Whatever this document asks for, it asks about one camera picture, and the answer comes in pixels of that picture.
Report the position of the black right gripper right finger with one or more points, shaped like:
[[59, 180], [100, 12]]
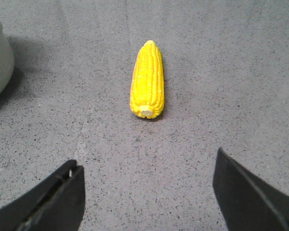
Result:
[[246, 201]]

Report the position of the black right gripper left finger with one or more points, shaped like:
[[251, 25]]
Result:
[[56, 204]]

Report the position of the yellow toy corn cob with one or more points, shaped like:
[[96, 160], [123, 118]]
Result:
[[147, 96]]

